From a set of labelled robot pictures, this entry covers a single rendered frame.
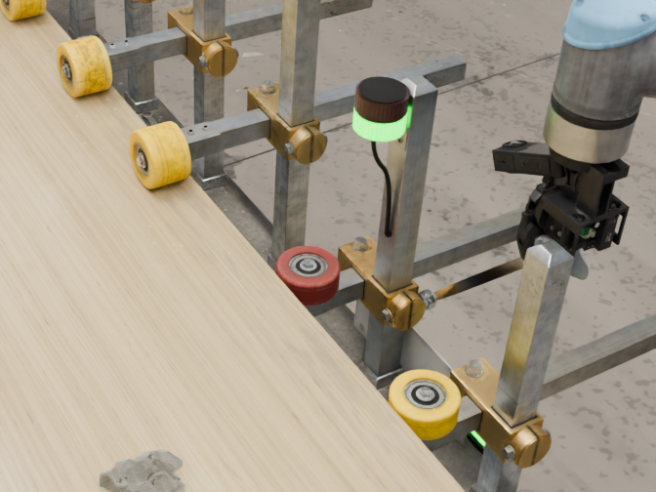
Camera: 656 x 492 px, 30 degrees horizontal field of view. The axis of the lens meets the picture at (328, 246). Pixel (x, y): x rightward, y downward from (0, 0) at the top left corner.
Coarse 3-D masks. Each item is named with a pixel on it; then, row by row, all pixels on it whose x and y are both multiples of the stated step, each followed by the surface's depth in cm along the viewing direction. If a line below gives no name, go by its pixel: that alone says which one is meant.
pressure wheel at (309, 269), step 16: (288, 256) 152; (304, 256) 153; (320, 256) 153; (288, 272) 150; (304, 272) 151; (320, 272) 151; (336, 272) 151; (304, 288) 149; (320, 288) 149; (336, 288) 152; (304, 304) 150; (320, 304) 151
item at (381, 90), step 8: (368, 80) 136; (376, 80) 136; (384, 80) 137; (392, 80) 137; (360, 88) 135; (368, 88) 135; (376, 88) 135; (384, 88) 135; (392, 88) 135; (400, 88) 135; (368, 96) 134; (376, 96) 134; (384, 96) 134; (392, 96) 134; (400, 96) 134; (368, 120) 135; (408, 128) 138; (400, 144) 140; (376, 152) 140; (376, 160) 141; (384, 168) 142
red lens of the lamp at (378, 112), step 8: (360, 96) 134; (408, 96) 135; (360, 104) 134; (368, 104) 133; (376, 104) 133; (384, 104) 133; (392, 104) 133; (400, 104) 134; (360, 112) 135; (368, 112) 134; (376, 112) 134; (384, 112) 133; (392, 112) 134; (400, 112) 134; (376, 120) 134; (384, 120) 134; (392, 120) 134
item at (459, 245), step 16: (480, 224) 168; (496, 224) 168; (512, 224) 168; (432, 240) 164; (448, 240) 164; (464, 240) 165; (480, 240) 166; (496, 240) 168; (512, 240) 170; (416, 256) 161; (432, 256) 162; (448, 256) 164; (464, 256) 166; (352, 272) 158; (416, 272) 162; (352, 288) 157; (336, 304) 157
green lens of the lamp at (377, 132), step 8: (352, 120) 138; (360, 120) 135; (400, 120) 135; (360, 128) 136; (368, 128) 135; (376, 128) 135; (384, 128) 135; (392, 128) 135; (400, 128) 136; (368, 136) 136; (376, 136) 135; (384, 136) 135; (392, 136) 136; (400, 136) 137
